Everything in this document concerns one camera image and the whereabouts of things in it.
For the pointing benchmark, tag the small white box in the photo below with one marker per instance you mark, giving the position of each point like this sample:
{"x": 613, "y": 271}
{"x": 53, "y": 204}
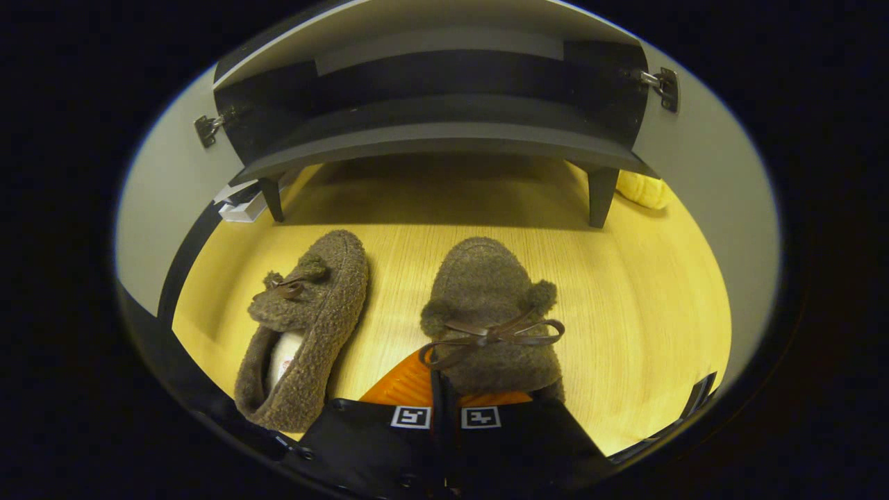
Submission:
{"x": 243, "y": 208}

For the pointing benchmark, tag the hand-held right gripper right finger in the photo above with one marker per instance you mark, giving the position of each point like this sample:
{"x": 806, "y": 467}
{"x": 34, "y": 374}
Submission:
{"x": 514, "y": 451}

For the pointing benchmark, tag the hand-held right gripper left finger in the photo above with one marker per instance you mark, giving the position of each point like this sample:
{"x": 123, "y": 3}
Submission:
{"x": 375, "y": 444}

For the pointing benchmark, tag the brown fuzzy shoe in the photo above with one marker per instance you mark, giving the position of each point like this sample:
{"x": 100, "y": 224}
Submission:
{"x": 326, "y": 298}
{"x": 486, "y": 285}

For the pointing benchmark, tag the white grey shoe cabinet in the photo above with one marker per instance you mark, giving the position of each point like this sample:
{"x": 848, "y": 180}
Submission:
{"x": 430, "y": 139}

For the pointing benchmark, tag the white shoe cabinet door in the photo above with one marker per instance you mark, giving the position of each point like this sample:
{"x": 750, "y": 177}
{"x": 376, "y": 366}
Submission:
{"x": 167, "y": 194}
{"x": 722, "y": 180}

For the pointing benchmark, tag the yellow plush ball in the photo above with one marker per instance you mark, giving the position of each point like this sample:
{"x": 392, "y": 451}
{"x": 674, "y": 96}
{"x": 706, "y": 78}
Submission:
{"x": 646, "y": 191}

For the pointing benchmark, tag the metal door hinge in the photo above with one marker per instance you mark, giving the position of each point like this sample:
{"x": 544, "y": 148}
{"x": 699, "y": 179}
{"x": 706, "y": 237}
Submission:
{"x": 208, "y": 128}
{"x": 663, "y": 87}

